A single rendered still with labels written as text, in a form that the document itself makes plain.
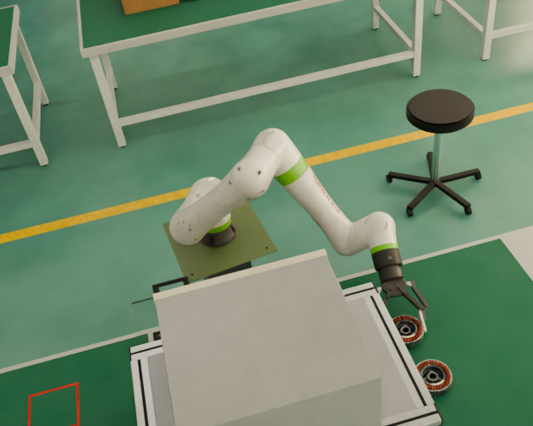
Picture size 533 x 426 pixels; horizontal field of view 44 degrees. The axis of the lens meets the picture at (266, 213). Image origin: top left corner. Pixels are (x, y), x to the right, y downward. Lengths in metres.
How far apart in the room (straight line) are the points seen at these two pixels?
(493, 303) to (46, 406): 1.47
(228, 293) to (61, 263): 2.31
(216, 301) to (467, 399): 0.86
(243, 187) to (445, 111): 1.69
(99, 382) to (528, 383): 1.31
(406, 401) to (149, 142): 3.20
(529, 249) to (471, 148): 1.74
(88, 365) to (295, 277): 0.94
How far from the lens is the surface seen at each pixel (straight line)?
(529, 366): 2.17
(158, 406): 1.68
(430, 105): 3.50
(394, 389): 1.63
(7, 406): 2.31
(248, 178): 1.96
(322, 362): 1.43
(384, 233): 2.17
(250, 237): 2.52
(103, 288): 3.57
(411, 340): 2.13
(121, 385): 2.20
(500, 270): 2.40
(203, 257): 2.48
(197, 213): 2.19
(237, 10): 4.18
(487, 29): 4.88
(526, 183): 3.93
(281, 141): 2.09
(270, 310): 1.53
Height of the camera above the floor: 2.49
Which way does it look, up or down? 42 degrees down
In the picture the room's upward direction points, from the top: 9 degrees counter-clockwise
